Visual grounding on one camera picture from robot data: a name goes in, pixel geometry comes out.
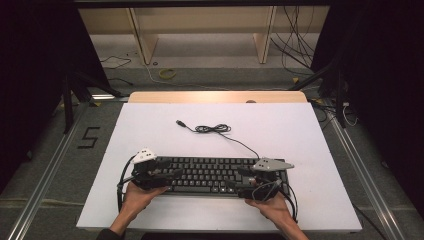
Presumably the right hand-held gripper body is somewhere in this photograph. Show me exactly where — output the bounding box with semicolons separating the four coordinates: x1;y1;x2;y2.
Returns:
236;157;296;202

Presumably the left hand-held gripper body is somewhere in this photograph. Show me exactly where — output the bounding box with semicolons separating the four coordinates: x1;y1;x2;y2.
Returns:
131;147;175;191

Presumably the black computer keyboard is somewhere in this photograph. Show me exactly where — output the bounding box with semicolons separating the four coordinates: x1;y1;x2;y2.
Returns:
153;155;291;200

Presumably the person's right hand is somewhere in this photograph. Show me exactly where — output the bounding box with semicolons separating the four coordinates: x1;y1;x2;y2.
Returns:
244;192;295;228

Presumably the person's left hand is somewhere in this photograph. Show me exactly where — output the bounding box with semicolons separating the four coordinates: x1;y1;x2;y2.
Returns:
120;181;170;218

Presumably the white table board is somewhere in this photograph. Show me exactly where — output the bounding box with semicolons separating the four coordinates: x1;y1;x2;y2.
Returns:
75;101;363;233

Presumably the wooden table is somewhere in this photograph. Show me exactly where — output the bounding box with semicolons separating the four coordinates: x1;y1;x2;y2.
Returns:
127;90;308;104

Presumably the black metal stand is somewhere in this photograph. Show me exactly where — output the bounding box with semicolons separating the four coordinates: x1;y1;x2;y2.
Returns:
60;70;125;135
287;58;348;130

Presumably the black curtain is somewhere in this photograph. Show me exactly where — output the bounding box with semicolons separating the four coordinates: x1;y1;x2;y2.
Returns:
0;0;112;196
311;0;424;209

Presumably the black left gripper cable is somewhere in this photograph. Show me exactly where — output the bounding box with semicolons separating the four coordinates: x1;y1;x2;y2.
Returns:
116;154;138;213

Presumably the black keyboard cable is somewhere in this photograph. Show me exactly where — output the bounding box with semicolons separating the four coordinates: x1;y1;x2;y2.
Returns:
175;119;261;160

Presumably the short silver rail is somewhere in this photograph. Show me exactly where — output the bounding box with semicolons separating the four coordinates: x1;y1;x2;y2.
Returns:
89;93;130;102

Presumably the yellow tape ring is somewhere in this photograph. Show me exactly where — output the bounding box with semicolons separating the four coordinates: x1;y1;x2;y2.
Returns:
158;67;177;81

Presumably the aluminium floor rail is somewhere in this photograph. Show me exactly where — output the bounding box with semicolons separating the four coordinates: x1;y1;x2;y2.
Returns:
5;108;88;240
327;109;407;240

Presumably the thin black floor cable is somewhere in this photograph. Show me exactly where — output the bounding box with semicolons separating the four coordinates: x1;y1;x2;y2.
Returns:
99;55;133;70

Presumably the hanging black cable bundle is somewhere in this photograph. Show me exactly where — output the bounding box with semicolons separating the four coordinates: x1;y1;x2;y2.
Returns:
269;5;318;77

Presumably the light wooden desk frame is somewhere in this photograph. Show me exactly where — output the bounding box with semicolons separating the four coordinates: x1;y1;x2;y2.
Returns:
78;5;332;66

